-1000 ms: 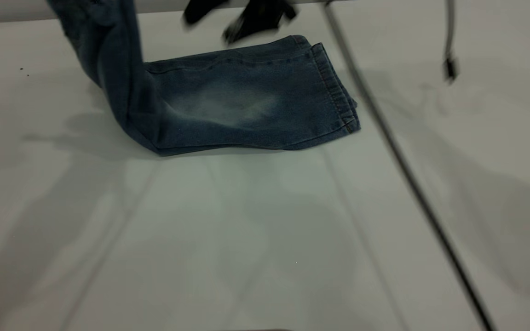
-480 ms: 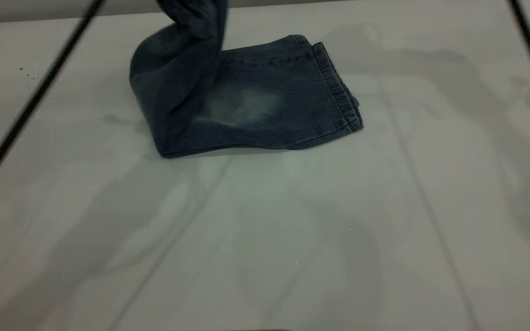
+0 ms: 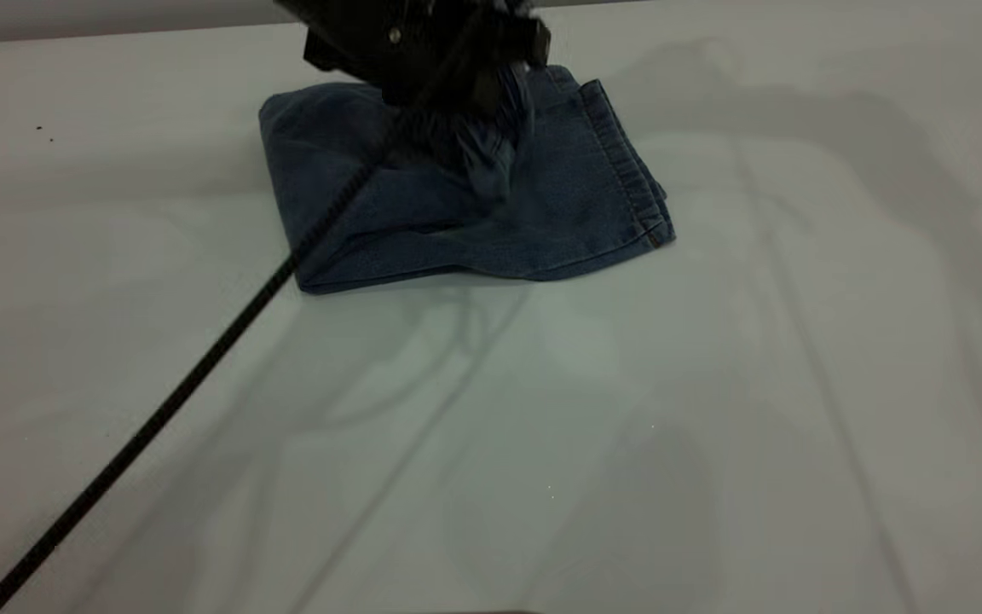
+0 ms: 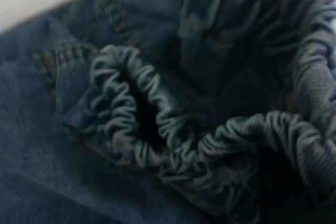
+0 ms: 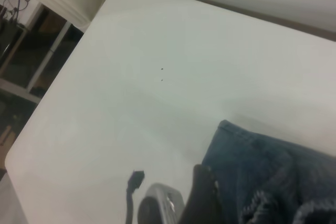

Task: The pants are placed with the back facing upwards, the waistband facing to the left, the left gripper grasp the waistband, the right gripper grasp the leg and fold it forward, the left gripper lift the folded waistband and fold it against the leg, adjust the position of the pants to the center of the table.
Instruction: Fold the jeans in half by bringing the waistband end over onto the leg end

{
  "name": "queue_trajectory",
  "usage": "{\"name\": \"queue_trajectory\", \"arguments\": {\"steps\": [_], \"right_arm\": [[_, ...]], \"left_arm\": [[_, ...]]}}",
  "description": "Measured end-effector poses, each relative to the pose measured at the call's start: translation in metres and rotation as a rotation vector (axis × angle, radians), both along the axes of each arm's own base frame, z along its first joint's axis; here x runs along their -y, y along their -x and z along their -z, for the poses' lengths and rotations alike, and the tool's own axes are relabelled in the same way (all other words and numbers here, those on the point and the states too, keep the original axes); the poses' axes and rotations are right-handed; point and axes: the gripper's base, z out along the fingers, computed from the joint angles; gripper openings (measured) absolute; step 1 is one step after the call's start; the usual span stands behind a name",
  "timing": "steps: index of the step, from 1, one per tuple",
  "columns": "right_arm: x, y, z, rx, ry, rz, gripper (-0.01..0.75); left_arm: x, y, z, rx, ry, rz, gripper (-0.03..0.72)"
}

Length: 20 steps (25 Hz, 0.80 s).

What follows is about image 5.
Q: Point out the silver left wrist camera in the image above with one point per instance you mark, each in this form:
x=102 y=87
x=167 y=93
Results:
x=162 y=203

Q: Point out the metal frame rack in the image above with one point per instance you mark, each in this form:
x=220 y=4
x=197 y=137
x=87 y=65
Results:
x=51 y=51

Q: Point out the blue denim children's jeans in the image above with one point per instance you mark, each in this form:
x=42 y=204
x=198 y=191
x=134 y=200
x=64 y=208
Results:
x=262 y=171

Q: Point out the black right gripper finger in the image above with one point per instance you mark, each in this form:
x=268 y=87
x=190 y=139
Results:
x=202 y=200

